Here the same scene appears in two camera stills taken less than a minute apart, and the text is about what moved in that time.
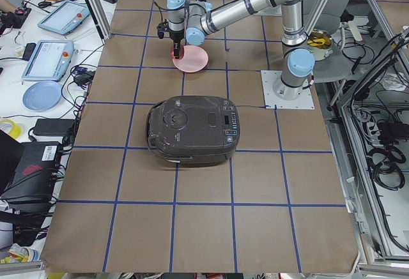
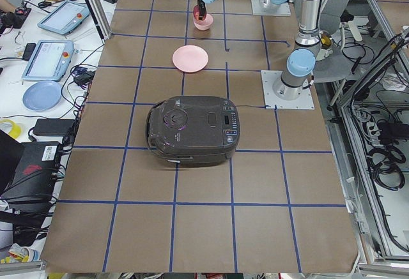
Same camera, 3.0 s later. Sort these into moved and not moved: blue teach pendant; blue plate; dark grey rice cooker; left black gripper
Moved: left black gripper
Not moved: blue plate; dark grey rice cooker; blue teach pendant
